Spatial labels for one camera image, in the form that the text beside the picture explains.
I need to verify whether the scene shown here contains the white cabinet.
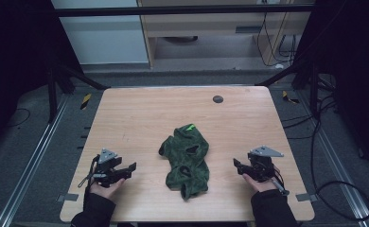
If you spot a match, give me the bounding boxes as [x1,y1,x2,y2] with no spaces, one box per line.
[50,0,149,66]

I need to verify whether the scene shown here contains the black hanging desk cables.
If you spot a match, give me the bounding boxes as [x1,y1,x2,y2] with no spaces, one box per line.
[255,11,298,68]

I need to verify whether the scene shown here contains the left hand-held gripper cable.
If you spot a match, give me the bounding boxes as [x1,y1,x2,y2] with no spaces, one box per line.
[77,154,99,189]

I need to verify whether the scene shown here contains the black horizontal frame bar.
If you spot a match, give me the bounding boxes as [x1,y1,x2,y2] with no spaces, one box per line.
[51,4,317,18]

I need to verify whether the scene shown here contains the person's left hand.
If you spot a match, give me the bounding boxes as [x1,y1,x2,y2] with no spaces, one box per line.
[89,177,126,201]

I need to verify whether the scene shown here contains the dark green crumpled garment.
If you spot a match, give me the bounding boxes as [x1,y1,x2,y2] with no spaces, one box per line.
[158,123,211,201]

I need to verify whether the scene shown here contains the right hand-held gripper cable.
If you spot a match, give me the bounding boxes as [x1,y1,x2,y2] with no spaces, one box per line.
[269,168,290,197]

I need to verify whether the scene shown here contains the yellow black hazard tape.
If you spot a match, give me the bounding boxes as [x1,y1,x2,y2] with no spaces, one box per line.
[79,93,93,111]
[281,90,301,105]

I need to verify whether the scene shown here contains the black metal stand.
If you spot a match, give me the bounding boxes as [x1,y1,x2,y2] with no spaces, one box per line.
[46,64,111,125]
[255,61,321,119]

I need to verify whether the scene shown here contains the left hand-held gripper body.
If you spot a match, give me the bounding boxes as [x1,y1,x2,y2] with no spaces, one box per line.
[92,148,129,188]

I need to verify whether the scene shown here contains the person's right hand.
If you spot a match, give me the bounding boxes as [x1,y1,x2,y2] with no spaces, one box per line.
[242,172,279,194]

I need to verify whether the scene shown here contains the thin black floor cable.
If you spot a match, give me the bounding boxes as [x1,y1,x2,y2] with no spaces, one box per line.
[5,107,32,129]

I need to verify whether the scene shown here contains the black looped floor cable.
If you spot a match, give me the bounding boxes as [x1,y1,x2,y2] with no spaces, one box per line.
[309,94,369,222]

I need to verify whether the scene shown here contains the light wooden desk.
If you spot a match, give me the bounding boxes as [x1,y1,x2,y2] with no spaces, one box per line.
[136,0,314,68]

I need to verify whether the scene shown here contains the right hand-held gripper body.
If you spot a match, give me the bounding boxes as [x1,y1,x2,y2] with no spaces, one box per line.
[247,145,285,183]

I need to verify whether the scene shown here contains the grey tape strip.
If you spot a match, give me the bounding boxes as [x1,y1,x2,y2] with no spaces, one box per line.
[56,193,79,202]
[295,192,319,203]

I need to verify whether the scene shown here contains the aluminium floor rail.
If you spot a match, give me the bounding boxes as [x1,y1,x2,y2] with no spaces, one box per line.
[0,94,71,227]
[297,90,369,227]

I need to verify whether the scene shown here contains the hand-held gripper cable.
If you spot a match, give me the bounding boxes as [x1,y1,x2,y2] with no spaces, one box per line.
[77,154,99,189]
[269,168,290,197]

